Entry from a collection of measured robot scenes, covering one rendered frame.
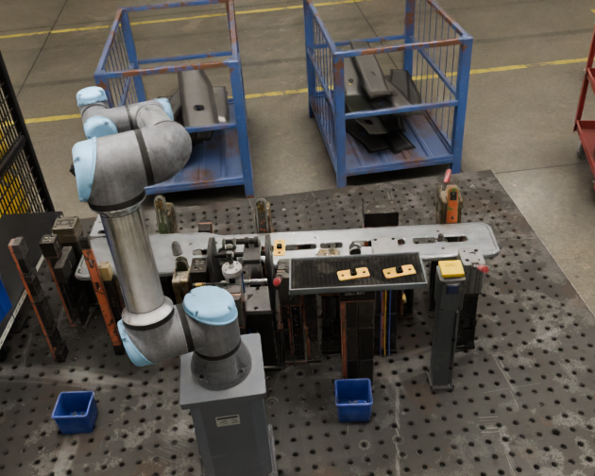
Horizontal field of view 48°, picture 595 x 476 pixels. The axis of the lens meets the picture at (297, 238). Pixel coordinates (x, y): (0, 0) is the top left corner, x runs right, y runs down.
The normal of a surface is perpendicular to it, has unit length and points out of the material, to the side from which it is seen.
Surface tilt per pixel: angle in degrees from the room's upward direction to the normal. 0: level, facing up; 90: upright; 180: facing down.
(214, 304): 7
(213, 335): 87
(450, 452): 0
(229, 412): 90
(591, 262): 0
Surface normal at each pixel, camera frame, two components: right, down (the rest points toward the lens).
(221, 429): 0.12, 0.59
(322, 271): -0.06, -0.80
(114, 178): 0.33, 0.42
